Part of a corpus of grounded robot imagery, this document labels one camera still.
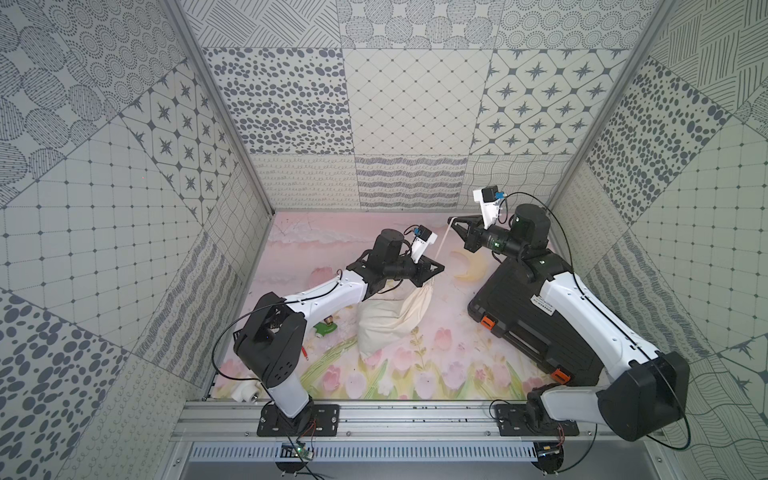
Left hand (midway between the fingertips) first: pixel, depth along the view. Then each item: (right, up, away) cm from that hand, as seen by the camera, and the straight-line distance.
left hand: (442, 261), depth 80 cm
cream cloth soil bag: (-15, -16, +6) cm, 23 cm away
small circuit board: (-36, -45, -9) cm, 58 cm away
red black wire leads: (-39, -27, +5) cm, 48 cm away
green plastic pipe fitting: (-34, -21, +8) cm, 41 cm away
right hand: (+1, +10, -6) cm, 12 cm away
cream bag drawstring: (+1, +11, -8) cm, 13 cm away
